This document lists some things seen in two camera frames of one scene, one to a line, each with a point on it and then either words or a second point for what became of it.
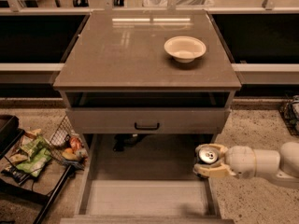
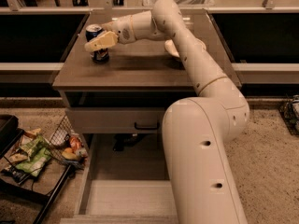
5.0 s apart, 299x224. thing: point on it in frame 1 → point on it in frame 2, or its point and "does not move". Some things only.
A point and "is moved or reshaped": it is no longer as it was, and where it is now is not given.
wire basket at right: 289,111 does not move
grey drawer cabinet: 147,73 does not move
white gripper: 240,160 → 123,29
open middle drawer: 145,178 does not move
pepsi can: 207,156 is moved or reshaped
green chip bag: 39,157 does not move
